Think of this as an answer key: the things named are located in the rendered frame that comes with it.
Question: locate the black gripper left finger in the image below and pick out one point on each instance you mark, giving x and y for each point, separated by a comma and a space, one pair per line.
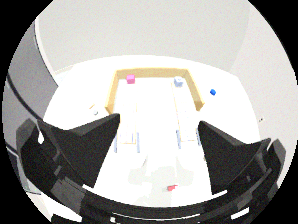
84, 147

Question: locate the pink block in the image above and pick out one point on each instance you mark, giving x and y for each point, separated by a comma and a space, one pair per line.
173, 187

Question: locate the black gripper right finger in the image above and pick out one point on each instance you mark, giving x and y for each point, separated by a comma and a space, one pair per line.
226, 156

